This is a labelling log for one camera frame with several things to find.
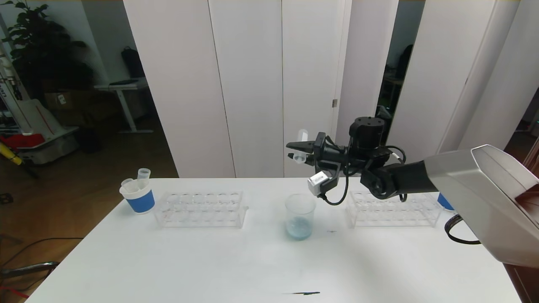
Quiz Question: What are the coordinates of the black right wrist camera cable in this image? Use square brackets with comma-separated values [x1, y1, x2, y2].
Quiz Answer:
[318, 162, 350, 206]

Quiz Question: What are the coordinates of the blue and white cup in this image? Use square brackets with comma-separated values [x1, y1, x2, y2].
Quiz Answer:
[437, 193, 455, 212]
[119, 180, 155, 215]

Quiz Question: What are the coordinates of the black backpack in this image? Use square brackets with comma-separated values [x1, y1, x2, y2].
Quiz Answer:
[122, 47, 146, 80]

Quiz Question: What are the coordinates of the dark green potted plant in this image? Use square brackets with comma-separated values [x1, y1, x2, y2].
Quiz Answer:
[2, 0, 95, 101]

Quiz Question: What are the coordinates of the clear acrylic test tube rack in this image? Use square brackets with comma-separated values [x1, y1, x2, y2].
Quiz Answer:
[155, 191, 249, 229]
[345, 189, 443, 228]

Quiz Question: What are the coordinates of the grey metal chair leg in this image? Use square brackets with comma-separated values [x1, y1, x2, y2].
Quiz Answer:
[0, 261, 60, 278]

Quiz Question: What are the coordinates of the yellow handled tool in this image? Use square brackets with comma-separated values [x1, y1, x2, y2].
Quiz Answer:
[0, 141, 24, 167]

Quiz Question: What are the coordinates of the red floor cable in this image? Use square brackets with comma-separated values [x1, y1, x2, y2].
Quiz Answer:
[0, 286, 30, 299]

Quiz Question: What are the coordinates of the clear plastic beaker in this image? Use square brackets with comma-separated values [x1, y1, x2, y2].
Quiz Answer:
[285, 194, 316, 241]

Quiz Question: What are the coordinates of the brown cardboard box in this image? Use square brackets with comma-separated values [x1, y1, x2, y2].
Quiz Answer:
[45, 92, 91, 111]

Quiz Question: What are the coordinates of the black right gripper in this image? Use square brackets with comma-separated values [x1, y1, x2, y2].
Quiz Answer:
[286, 132, 345, 169]

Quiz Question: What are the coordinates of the white machine base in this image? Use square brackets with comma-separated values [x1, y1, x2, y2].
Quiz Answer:
[19, 99, 80, 165]

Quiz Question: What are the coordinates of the black floor cable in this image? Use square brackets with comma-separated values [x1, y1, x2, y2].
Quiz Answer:
[0, 238, 85, 270]

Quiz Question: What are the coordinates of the white office desk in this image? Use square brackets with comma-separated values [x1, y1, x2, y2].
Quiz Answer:
[95, 78, 154, 135]

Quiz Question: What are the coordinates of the test tube with cream pigment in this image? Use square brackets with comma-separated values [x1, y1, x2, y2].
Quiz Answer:
[293, 129, 309, 163]

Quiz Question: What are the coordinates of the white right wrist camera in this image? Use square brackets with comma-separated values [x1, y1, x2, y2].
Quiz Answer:
[307, 171, 329, 197]

